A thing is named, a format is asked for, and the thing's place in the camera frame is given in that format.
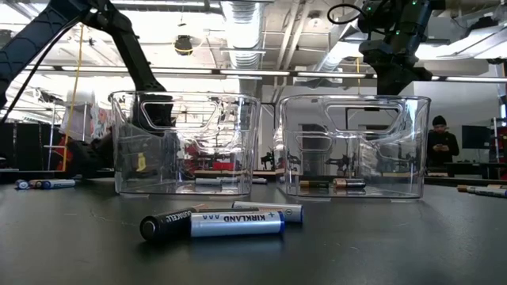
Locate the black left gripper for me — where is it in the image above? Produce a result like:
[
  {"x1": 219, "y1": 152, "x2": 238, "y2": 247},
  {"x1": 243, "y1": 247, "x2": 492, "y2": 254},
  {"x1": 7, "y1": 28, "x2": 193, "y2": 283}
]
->
[{"x1": 132, "y1": 93, "x2": 179, "y2": 173}]

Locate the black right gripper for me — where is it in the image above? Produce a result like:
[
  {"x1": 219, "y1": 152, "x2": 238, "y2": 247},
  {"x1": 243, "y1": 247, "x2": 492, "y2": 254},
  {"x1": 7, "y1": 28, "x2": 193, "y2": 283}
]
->
[{"x1": 375, "y1": 46, "x2": 435, "y2": 97}]

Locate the clear plastic bin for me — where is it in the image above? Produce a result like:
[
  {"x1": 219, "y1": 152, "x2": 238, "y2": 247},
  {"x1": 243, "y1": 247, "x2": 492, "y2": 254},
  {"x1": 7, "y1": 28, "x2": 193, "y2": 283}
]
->
[
  {"x1": 109, "y1": 89, "x2": 262, "y2": 198},
  {"x1": 276, "y1": 93, "x2": 433, "y2": 200}
]

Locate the black ceiling speaker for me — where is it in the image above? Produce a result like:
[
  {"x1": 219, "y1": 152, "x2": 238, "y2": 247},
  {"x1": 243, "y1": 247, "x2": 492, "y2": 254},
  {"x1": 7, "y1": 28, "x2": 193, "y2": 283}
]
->
[{"x1": 173, "y1": 34, "x2": 194, "y2": 57}]

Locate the person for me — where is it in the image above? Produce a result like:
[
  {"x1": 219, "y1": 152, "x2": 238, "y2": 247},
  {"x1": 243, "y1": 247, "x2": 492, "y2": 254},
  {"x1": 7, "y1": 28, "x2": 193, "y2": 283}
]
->
[{"x1": 425, "y1": 114, "x2": 461, "y2": 168}]

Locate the black monitor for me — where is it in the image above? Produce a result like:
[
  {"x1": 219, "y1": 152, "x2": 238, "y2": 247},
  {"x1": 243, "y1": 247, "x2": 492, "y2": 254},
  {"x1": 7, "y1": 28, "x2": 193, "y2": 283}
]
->
[{"x1": 461, "y1": 124, "x2": 493, "y2": 150}]

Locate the long ceiling light strip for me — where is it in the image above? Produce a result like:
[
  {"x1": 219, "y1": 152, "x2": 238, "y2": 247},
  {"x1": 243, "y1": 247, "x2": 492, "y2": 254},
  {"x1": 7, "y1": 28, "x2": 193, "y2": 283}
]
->
[{"x1": 150, "y1": 67, "x2": 375, "y2": 79}]

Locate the black cabinet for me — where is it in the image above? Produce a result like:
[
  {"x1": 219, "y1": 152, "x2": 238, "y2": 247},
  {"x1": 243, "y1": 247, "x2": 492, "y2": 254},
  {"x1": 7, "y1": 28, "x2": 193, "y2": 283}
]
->
[{"x1": 0, "y1": 121, "x2": 55, "y2": 172}]

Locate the black table mat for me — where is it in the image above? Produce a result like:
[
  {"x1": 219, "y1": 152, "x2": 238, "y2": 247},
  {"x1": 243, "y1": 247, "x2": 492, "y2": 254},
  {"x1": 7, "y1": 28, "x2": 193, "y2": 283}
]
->
[{"x1": 0, "y1": 176, "x2": 507, "y2": 285}]

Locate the silver ventilation duct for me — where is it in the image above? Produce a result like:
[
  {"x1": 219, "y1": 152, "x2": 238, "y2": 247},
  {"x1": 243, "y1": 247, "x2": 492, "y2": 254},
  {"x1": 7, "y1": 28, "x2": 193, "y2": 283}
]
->
[{"x1": 219, "y1": 0, "x2": 273, "y2": 70}]

